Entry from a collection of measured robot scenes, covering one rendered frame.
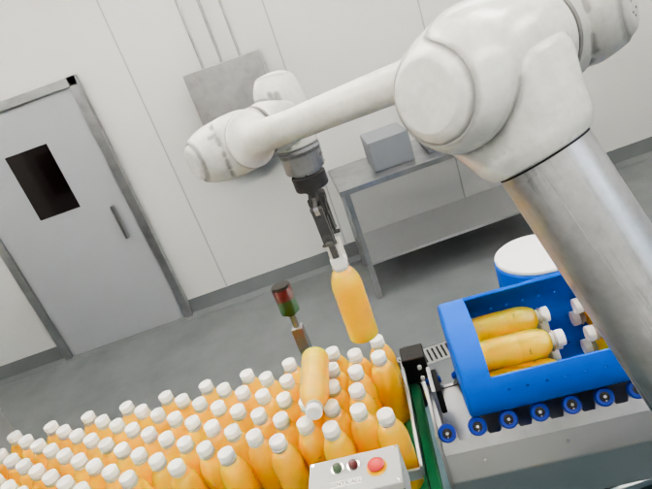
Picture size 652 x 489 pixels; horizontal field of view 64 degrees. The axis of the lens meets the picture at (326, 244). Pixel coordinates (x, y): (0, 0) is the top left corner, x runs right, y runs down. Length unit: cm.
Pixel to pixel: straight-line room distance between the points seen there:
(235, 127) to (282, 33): 344
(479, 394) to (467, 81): 90
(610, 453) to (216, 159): 114
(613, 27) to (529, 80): 17
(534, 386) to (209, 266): 379
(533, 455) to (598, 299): 89
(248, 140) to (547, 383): 84
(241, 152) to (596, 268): 60
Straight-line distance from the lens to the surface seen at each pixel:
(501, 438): 141
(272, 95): 105
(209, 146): 94
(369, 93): 84
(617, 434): 147
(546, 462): 146
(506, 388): 128
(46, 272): 506
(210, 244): 468
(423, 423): 153
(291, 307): 166
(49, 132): 467
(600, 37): 67
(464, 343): 124
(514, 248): 194
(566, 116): 54
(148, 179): 458
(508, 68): 51
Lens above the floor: 193
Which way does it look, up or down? 21 degrees down
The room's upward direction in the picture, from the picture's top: 20 degrees counter-clockwise
